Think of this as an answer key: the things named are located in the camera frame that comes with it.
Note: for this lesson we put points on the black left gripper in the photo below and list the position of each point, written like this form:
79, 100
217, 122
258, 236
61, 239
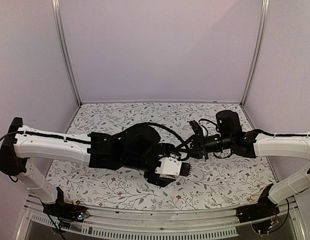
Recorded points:
159, 181

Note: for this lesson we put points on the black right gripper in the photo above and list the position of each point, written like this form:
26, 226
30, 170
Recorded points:
201, 142

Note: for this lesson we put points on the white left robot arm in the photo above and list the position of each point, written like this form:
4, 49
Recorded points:
52, 147

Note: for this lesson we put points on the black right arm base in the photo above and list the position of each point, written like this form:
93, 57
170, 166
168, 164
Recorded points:
262, 209

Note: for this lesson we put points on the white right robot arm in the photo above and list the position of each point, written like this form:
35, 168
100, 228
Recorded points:
253, 144

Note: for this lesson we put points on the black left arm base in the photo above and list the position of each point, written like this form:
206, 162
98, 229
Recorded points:
64, 211

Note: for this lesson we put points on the floral patterned table mat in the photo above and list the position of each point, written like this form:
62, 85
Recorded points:
222, 180

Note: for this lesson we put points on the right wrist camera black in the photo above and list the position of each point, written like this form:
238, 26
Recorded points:
196, 127

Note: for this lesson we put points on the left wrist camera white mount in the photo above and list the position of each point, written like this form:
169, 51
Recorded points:
173, 167

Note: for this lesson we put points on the aluminium table edge rail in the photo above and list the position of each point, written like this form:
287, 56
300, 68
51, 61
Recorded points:
123, 224

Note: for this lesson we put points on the right aluminium frame post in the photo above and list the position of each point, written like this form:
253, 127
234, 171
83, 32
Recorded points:
257, 51

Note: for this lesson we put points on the aluminium frame post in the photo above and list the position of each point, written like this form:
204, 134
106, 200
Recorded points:
64, 51
257, 51

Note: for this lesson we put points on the left aluminium frame post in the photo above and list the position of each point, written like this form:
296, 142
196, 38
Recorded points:
64, 51

